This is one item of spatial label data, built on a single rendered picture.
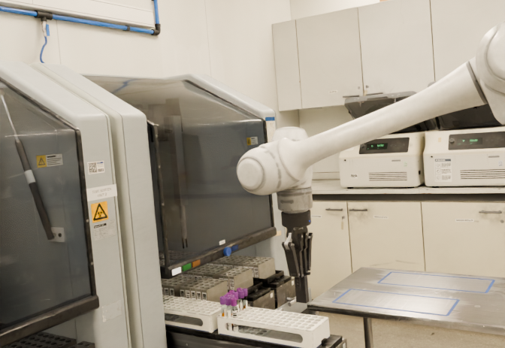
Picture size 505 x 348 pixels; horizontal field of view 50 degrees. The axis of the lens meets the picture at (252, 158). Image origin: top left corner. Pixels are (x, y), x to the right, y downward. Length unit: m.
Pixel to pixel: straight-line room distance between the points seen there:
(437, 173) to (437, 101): 2.40
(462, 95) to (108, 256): 0.93
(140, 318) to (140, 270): 0.13
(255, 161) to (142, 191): 0.47
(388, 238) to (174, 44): 1.89
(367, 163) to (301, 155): 2.60
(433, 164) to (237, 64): 1.52
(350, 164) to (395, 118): 2.60
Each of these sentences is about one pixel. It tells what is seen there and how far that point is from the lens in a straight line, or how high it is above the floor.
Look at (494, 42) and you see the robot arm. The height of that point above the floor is 1.48.
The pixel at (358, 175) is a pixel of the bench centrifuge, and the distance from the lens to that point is 3.79.
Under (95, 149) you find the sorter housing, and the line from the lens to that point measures 1.41.
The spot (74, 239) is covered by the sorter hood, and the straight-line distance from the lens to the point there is 1.36.
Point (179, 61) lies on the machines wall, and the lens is 3.43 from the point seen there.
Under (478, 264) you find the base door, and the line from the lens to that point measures 3.67.
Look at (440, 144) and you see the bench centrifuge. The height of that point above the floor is 1.18.
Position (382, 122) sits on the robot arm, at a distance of 1.21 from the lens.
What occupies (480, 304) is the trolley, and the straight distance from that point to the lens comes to 1.72.
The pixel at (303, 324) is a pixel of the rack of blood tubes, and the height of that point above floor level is 0.86.
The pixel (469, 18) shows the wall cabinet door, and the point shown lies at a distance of 3.89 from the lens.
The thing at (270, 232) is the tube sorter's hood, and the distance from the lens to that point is 2.02.
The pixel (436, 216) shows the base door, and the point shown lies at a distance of 3.66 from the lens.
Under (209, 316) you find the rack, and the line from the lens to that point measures 1.57.
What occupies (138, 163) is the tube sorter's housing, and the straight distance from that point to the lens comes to 1.51.
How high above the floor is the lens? 1.37
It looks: 3 degrees down
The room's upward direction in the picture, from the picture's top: 5 degrees counter-clockwise
